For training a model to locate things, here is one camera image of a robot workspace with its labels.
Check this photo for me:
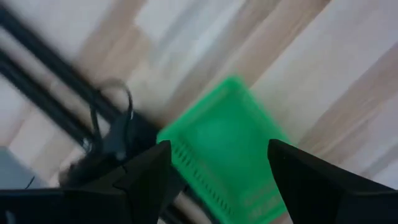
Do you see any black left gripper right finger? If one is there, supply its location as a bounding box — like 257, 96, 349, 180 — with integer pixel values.
267, 138, 398, 224

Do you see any black aluminium table frame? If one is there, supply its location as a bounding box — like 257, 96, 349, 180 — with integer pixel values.
0, 6, 162, 147

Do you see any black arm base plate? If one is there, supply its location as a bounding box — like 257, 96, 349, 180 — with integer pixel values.
58, 113, 164, 187

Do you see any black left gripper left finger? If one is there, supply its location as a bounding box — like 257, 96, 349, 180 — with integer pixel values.
0, 139, 174, 224

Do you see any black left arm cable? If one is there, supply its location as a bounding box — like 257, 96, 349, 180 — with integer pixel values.
88, 78, 135, 153

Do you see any green plastic mesh basket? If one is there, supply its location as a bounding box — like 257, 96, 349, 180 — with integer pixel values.
156, 75, 292, 224

